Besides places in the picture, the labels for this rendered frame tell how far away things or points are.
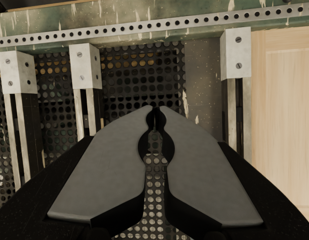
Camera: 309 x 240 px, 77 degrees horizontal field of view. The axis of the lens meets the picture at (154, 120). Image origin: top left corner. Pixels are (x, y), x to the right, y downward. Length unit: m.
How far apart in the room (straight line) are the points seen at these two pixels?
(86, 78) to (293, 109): 0.59
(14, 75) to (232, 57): 0.63
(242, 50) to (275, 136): 0.26
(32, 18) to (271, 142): 0.79
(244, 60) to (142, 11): 0.31
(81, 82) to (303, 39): 0.62
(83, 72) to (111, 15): 0.18
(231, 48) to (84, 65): 0.40
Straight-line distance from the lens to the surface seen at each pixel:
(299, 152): 0.69
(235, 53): 0.56
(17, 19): 0.78
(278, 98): 0.65
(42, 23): 0.72
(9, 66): 0.74
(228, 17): 0.60
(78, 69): 0.61
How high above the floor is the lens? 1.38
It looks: 31 degrees down
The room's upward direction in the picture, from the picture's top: 178 degrees counter-clockwise
